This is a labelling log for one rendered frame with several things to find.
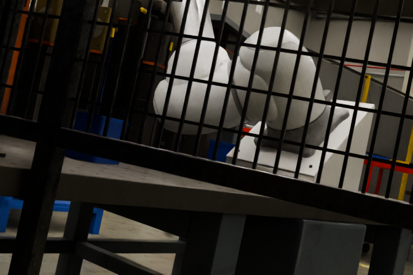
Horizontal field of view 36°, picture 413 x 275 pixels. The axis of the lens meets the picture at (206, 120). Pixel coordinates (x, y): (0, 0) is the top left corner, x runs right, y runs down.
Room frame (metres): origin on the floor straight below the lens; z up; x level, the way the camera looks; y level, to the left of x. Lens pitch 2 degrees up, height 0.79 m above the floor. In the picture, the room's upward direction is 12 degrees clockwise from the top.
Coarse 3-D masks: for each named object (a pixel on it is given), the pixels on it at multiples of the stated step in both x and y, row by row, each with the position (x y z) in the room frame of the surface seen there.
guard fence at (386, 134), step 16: (336, 64) 7.45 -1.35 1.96; (320, 80) 7.23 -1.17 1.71; (352, 80) 7.77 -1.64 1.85; (368, 80) 8.01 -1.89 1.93; (352, 96) 7.83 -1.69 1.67; (368, 96) 8.13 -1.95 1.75; (400, 96) 8.82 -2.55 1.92; (400, 112) 8.90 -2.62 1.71; (384, 128) 8.60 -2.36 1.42; (368, 144) 8.33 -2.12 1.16; (384, 144) 8.67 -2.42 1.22; (400, 144) 9.05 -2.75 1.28; (400, 160) 9.10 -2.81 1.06; (384, 176) 8.82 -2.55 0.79; (400, 176) 9.21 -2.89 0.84; (368, 192) 8.53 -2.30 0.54; (384, 192) 8.89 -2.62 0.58; (400, 192) 9.26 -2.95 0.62
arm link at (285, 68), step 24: (240, 48) 1.48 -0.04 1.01; (288, 48) 1.42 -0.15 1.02; (240, 72) 1.46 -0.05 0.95; (264, 72) 1.42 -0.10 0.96; (288, 72) 1.42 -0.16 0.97; (312, 72) 1.46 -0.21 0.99; (240, 96) 1.46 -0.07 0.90; (264, 96) 1.45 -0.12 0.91; (288, 120) 1.49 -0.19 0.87; (312, 120) 1.49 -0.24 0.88
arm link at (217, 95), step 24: (192, 0) 1.59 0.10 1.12; (192, 24) 1.57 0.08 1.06; (192, 48) 1.53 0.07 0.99; (168, 72) 1.55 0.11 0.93; (216, 72) 1.49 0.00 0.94; (192, 96) 1.49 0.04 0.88; (216, 96) 1.48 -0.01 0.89; (168, 120) 1.53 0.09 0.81; (192, 120) 1.51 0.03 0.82; (216, 120) 1.50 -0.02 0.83
